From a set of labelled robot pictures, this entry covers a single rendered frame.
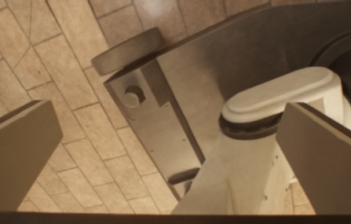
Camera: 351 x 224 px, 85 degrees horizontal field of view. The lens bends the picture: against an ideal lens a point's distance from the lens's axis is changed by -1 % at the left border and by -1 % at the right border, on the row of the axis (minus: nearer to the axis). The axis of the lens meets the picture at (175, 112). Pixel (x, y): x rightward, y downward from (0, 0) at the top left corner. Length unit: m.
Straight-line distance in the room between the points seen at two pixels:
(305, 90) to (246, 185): 0.19
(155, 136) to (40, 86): 0.49
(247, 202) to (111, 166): 0.71
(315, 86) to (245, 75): 0.17
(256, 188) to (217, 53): 0.31
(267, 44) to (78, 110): 0.66
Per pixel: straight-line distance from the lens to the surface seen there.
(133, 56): 0.47
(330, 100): 0.40
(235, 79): 0.51
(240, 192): 0.30
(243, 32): 0.49
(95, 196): 1.09
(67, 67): 0.77
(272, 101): 0.38
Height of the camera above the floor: 0.64
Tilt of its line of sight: 64 degrees down
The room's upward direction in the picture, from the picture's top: 173 degrees counter-clockwise
